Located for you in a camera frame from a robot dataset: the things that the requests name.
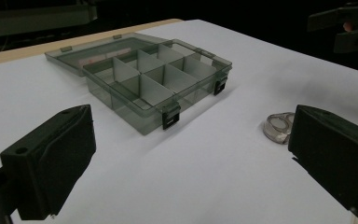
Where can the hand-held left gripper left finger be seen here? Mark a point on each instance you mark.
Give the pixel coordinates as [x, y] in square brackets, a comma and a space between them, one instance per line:
[56, 161]

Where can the grey background equipment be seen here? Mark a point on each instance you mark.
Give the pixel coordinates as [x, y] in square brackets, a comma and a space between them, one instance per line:
[34, 20]

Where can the small clear tape roll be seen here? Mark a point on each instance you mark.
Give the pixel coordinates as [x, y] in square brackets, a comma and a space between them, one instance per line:
[278, 127]

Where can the transparent grey compartment box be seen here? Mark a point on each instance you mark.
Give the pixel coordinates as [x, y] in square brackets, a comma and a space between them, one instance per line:
[149, 77]

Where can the white table sheet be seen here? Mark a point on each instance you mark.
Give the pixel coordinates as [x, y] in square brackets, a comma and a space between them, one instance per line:
[217, 161]

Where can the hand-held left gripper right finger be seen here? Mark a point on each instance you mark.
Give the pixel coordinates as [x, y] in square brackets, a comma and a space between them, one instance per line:
[338, 155]

